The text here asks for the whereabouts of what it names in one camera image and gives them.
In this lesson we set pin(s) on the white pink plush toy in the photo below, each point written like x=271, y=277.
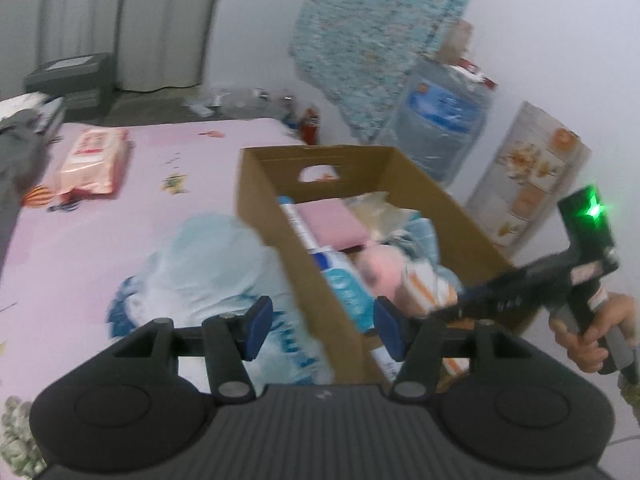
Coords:
x=382, y=270

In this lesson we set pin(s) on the floral printed panel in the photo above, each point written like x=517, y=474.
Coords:
x=530, y=180

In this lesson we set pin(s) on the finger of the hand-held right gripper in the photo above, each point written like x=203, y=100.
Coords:
x=490, y=292

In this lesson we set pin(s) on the blue white soft packet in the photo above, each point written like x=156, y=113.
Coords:
x=345, y=285

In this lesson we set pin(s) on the grey storage box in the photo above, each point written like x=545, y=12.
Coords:
x=70, y=80

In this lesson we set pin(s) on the clear plastic bag pile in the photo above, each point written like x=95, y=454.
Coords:
x=235, y=102

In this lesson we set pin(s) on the teal floral cloth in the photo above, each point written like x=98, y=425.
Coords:
x=380, y=35

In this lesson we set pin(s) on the floral printed cloth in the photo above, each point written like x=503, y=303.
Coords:
x=15, y=430

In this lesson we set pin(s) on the pink packet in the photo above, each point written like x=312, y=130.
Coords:
x=330, y=222

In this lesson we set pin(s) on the blue water jug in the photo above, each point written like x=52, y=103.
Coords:
x=440, y=120

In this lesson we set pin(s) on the clear bag with beige filling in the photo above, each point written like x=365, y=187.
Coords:
x=380, y=210

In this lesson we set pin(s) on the beige roll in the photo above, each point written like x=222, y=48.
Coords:
x=454, y=40

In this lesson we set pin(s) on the person's right hand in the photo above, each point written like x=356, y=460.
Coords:
x=625, y=315

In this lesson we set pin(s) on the grey cloth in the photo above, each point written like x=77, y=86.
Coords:
x=15, y=170

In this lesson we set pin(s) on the pink printed bed sheet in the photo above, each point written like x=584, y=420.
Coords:
x=150, y=185

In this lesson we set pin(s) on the blue white plastic package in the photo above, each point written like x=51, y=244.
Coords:
x=210, y=270

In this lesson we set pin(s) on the brown cardboard box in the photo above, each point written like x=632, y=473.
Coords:
x=260, y=195

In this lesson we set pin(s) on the white curtain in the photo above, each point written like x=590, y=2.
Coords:
x=125, y=20

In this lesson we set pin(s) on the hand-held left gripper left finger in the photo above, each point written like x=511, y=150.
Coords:
x=260, y=327

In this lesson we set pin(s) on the red bottle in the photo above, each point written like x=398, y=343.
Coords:
x=310, y=127

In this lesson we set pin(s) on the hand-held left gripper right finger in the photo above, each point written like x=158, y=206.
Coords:
x=387, y=329

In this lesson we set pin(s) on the red white box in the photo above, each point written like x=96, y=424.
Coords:
x=477, y=74

